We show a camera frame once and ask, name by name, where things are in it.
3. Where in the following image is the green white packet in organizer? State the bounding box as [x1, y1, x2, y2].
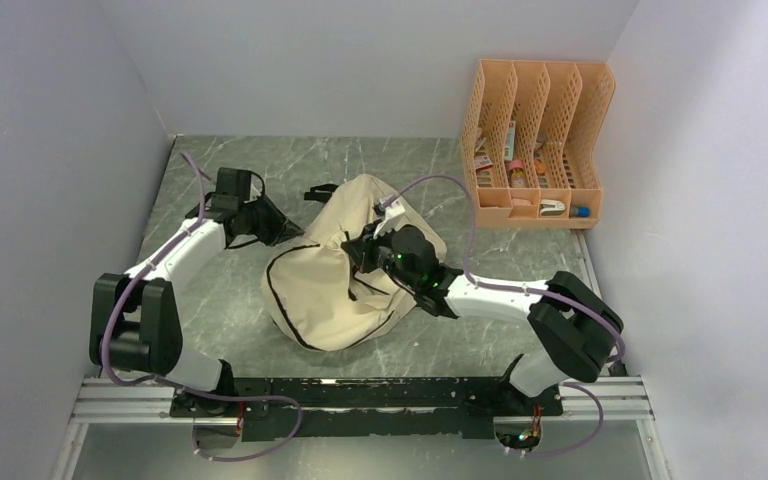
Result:
[503, 119, 516, 162]

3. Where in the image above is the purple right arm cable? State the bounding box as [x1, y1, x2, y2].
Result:
[377, 174, 627, 460]

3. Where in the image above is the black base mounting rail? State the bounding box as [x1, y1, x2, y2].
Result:
[169, 376, 563, 442]

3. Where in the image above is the beige canvas backpack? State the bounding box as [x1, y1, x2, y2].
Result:
[261, 174, 416, 351]

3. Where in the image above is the blue cap item in organizer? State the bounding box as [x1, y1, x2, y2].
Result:
[569, 206, 591, 218]

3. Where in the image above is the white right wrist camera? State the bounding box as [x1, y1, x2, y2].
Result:
[373, 195, 406, 239]

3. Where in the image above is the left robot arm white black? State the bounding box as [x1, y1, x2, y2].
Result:
[89, 168, 304, 416]

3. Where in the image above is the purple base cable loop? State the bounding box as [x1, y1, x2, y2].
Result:
[191, 396, 304, 464]

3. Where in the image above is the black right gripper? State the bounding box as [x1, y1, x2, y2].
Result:
[341, 220, 419, 292]

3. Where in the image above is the orange plastic file organizer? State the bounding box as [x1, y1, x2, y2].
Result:
[460, 59, 616, 230]

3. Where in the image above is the white stapler in organizer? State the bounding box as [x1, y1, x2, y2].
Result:
[539, 199, 567, 217]

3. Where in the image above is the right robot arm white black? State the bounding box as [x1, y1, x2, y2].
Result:
[341, 225, 625, 414]

